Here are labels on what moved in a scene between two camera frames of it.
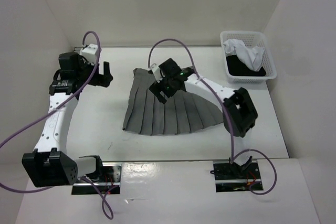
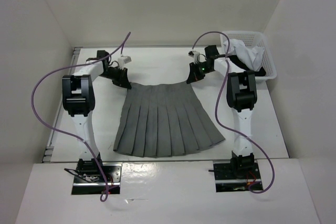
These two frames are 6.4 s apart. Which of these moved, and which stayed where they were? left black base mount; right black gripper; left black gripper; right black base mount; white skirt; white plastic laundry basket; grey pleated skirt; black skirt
Moved: left black gripper; right black gripper; grey pleated skirt
Stayed: black skirt; right black base mount; white skirt; left black base mount; white plastic laundry basket
